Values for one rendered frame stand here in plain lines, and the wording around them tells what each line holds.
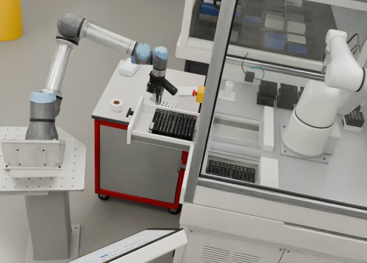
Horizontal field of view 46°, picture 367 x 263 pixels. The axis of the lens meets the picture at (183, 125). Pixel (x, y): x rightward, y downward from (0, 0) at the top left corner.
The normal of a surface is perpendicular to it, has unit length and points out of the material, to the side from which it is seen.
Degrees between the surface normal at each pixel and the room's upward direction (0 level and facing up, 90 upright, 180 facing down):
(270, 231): 90
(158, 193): 90
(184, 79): 0
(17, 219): 0
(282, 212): 90
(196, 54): 90
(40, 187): 0
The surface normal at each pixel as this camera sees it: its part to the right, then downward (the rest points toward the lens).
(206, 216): -0.15, 0.62
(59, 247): 0.14, 0.64
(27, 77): 0.12, -0.77
